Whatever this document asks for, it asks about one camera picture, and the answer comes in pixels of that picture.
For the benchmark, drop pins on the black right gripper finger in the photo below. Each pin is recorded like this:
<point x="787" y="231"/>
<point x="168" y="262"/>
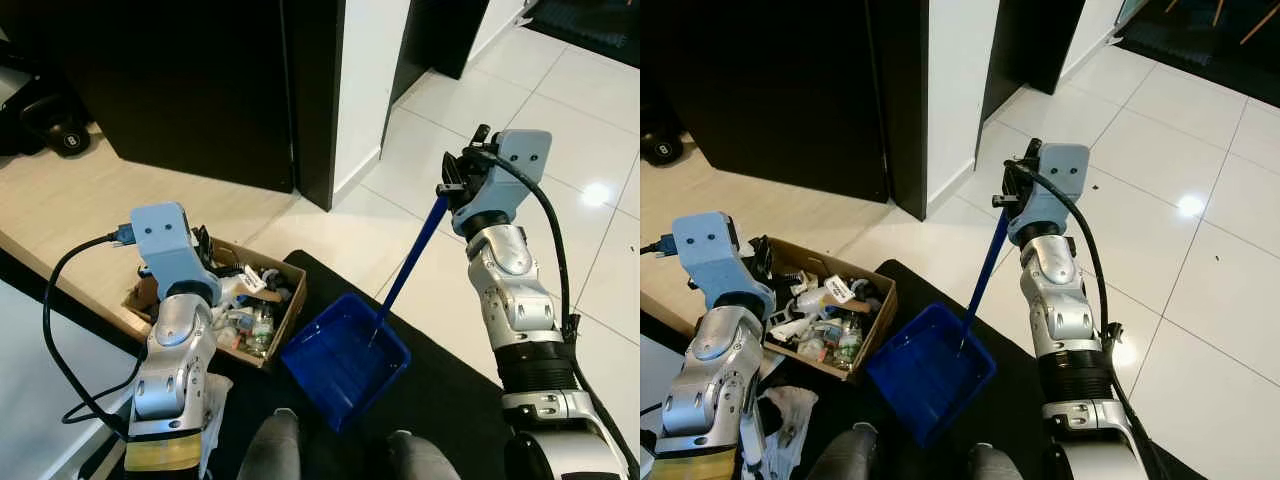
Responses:
<point x="1003" y="200"/>
<point x="481" y="136"/>
<point x="450" y="189"/>
<point x="1032" y="150"/>

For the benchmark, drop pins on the black floor mat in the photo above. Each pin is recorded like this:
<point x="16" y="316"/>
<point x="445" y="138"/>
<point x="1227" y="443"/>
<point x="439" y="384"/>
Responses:
<point x="450" y="400"/>
<point x="1010" y="420"/>

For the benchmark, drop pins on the white printed tag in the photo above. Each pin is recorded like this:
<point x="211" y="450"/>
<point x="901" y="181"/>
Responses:
<point x="838" y="290"/>
<point x="250" y="281"/>

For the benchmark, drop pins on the clear plastic bottle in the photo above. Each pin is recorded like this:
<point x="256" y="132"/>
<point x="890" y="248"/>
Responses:
<point x="848" y="340"/>
<point x="262" y="330"/>

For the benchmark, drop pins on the brown cardboard box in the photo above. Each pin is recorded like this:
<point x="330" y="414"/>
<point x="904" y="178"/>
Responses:
<point x="880" y="320"/>
<point x="292" y="300"/>

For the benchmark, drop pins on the black doorway panel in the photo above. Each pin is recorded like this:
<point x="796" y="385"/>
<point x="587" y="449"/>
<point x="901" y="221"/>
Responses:
<point x="440" y="35"/>
<point x="1035" y="40"/>

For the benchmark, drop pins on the black kettlebell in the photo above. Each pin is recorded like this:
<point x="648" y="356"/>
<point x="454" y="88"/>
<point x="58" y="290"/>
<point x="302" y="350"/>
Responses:
<point x="660" y="150"/>
<point x="68" y="142"/>

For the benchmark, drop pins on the dark grey rug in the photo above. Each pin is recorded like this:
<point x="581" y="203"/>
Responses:
<point x="590" y="25"/>
<point x="1200" y="60"/>

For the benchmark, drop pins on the wide black door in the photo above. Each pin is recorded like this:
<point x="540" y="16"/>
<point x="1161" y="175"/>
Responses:
<point x="780" y="90"/>
<point x="200" y="90"/>

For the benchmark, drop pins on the grey left robot leg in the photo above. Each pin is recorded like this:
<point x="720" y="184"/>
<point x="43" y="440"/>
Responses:
<point x="270" y="450"/>
<point x="845" y="458"/>

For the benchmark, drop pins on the grey robot leg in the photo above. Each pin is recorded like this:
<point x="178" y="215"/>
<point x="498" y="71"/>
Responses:
<point x="995" y="465"/>
<point x="420" y="462"/>
<point x="845" y="458"/>
<point x="270" y="450"/>

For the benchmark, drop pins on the black and white gym gear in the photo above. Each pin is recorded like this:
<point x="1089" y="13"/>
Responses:
<point x="15" y="100"/>

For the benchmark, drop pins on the wooden chair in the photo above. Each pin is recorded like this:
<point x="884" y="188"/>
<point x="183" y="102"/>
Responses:
<point x="1262" y="25"/>

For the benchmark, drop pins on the grey right robot leg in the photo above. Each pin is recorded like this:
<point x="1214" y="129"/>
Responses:
<point x="995" y="465"/>
<point x="420" y="462"/>

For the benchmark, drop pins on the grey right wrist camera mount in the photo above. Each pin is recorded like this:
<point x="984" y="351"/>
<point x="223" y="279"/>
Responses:
<point x="522" y="165"/>
<point x="1062" y="175"/>

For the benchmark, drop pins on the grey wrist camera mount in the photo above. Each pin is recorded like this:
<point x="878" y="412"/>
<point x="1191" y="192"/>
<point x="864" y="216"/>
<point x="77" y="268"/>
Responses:
<point x="163" y="240"/>
<point x="1062" y="175"/>
<point x="710" y="250"/>
<point x="522" y="165"/>

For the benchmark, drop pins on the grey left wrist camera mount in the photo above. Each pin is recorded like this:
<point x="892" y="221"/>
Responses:
<point x="163" y="240"/>
<point x="710" y="250"/>

